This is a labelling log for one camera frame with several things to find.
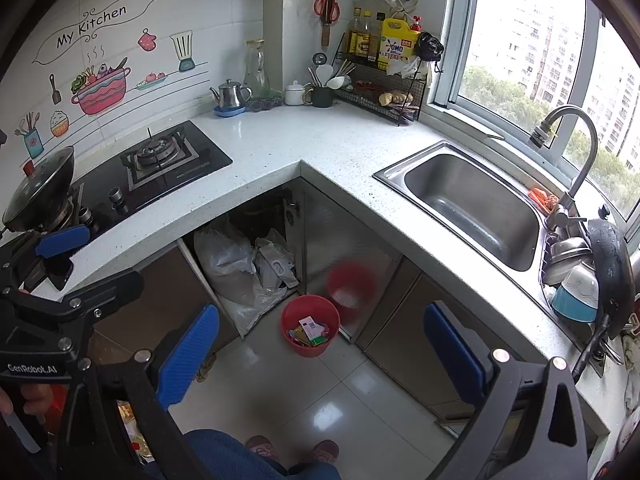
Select steel faucet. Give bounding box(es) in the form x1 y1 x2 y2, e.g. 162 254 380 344
527 105 599 231

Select blue and white bowl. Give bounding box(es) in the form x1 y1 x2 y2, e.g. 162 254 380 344
550 262 600 323

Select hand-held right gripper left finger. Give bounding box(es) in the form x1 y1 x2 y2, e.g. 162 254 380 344
62 303 222 480

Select yellow detergent jug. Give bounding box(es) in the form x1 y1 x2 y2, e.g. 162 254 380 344
377 17 422 68

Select brown flip-flop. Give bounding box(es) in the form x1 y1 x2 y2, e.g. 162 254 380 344
196 352 217 383

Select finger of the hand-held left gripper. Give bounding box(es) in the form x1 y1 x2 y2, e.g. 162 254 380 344
0 224 92 292
0 269 145 362

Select black frying pan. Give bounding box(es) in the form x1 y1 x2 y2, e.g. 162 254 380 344
572 219 637 381

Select stainless steel sink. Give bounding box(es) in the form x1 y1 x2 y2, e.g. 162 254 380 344
372 140 556 273

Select stainless steel bowl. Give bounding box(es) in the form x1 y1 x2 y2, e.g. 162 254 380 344
542 237 593 286

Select metal wire scrubber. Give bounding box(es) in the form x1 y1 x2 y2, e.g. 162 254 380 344
245 94 284 112

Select amber oil bottle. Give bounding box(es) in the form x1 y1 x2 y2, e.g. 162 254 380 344
357 11 375 58
345 7 363 56

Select pink brown slipper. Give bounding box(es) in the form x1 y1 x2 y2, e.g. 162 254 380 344
245 435 278 461
311 440 340 465

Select black gas stove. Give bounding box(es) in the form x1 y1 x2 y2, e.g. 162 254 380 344
30 120 233 241

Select ginger root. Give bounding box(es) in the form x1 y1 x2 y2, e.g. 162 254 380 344
378 90 415 107

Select black wok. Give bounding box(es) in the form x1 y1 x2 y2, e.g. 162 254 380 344
2 146 76 233

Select dark sauce bottle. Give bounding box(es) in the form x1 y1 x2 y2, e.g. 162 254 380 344
370 12 387 61

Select red plastic bin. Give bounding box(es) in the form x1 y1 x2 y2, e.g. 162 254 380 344
280 295 341 358

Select black wire rack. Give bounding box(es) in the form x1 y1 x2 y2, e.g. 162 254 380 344
334 32 435 127

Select green and white box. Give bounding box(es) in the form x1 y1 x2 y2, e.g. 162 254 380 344
298 316 331 347

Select grey cabinet door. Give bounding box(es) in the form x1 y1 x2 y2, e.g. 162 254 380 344
302 192 401 343

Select black plastic bag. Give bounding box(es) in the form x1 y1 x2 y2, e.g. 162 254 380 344
415 31 446 63

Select stainless steel kettle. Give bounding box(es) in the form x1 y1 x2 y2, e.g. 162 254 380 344
209 78 253 111

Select person's left hand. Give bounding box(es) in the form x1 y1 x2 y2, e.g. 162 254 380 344
0 384 57 423

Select wire dish rack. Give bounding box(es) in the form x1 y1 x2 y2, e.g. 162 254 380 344
537 230 640 361

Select white plastic bag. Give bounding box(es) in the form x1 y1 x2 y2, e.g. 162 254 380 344
387 57 423 81

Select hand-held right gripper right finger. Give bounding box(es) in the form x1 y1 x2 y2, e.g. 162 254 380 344
422 300 590 480

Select open brown cabinet door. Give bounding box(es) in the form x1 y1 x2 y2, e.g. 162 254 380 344
92 245 241 351

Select orange scrub net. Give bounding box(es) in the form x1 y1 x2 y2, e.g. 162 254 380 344
529 187 560 213

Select grey plastic bags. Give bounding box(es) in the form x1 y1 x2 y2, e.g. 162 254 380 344
194 227 301 338

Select tall glass pitcher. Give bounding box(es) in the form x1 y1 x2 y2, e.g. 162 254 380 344
243 40 272 100

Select window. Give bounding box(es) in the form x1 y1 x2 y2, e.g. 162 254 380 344
432 0 640 241

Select cabinet under sink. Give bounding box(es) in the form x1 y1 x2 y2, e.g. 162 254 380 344
357 257 611 441

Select kitchen wall sticker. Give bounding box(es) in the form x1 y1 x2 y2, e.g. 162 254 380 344
14 0 211 158

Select dark green mug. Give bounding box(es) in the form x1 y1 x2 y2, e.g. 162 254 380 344
303 85 335 109

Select red handled scissors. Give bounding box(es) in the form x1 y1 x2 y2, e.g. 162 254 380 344
313 0 342 25

